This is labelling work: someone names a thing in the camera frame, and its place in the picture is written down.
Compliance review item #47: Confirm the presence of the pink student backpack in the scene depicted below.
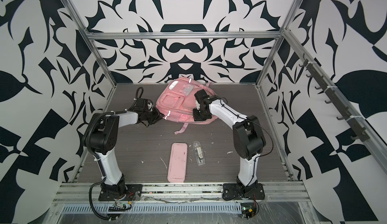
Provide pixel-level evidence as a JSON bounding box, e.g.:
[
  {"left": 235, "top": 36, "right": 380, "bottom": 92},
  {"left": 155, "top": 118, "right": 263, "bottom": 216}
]
[{"left": 156, "top": 77, "right": 217, "bottom": 135}]

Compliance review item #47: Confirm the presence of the circuit board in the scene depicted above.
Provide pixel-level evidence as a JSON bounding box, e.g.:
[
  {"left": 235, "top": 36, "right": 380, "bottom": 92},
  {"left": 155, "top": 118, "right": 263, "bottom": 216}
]
[
  {"left": 108, "top": 202, "right": 132, "bottom": 212},
  {"left": 241, "top": 202, "right": 260, "bottom": 219}
]

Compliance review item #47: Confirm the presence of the left base black cable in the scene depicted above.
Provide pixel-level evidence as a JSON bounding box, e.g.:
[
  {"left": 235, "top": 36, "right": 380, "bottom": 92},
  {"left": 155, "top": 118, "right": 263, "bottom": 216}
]
[{"left": 88, "top": 178, "right": 122, "bottom": 222}]

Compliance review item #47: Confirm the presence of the pink pencil case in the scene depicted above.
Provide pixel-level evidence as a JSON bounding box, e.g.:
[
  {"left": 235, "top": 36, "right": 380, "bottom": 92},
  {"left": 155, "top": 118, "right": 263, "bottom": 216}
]
[{"left": 167, "top": 143, "right": 188, "bottom": 183}]

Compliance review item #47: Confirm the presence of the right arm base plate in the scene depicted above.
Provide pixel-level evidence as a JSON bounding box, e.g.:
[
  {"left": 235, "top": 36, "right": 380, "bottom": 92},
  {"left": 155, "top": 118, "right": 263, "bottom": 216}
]
[{"left": 222, "top": 182, "right": 266, "bottom": 201}]

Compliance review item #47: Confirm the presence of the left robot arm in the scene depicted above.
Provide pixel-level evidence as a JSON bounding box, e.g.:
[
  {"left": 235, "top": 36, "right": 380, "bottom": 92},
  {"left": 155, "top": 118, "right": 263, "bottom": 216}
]
[{"left": 81, "top": 98, "right": 164, "bottom": 195}]

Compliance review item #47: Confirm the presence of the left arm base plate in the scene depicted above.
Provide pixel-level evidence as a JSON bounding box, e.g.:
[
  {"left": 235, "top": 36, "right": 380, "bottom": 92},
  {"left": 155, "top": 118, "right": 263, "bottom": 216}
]
[{"left": 98, "top": 184, "right": 143, "bottom": 201}]

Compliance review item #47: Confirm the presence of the wall hook rail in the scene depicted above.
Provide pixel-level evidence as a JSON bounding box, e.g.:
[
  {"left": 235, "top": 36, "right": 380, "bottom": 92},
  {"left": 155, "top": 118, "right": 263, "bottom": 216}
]
[{"left": 300, "top": 59, "right": 370, "bottom": 142}]

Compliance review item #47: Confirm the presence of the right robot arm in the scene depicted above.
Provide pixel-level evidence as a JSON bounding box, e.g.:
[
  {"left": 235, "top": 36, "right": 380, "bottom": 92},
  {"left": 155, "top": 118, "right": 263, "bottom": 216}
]
[{"left": 192, "top": 90, "right": 270, "bottom": 201}]

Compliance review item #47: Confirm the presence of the aluminium frame rail front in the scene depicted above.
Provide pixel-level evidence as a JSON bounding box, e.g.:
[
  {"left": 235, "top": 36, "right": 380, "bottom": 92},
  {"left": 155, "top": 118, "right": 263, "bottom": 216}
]
[{"left": 53, "top": 181, "right": 310, "bottom": 204}]

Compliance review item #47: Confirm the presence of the left circuit board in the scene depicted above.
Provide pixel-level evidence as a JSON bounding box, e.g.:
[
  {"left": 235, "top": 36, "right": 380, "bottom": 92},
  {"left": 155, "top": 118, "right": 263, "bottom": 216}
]
[{"left": 108, "top": 202, "right": 132, "bottom": 212}]

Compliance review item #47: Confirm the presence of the right circuit board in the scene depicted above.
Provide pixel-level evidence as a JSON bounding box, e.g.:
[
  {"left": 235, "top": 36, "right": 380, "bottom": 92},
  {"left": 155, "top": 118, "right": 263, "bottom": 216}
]
[{"left": 241, "top": 202, "right": 260, "bottom": 219}]

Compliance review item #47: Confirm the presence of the clear plastic eraser case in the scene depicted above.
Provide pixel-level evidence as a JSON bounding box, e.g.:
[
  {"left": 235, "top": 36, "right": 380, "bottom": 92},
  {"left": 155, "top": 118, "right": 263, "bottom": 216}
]
[{"left": 193, "top": 141, "right": 205, "bottom": 166}]

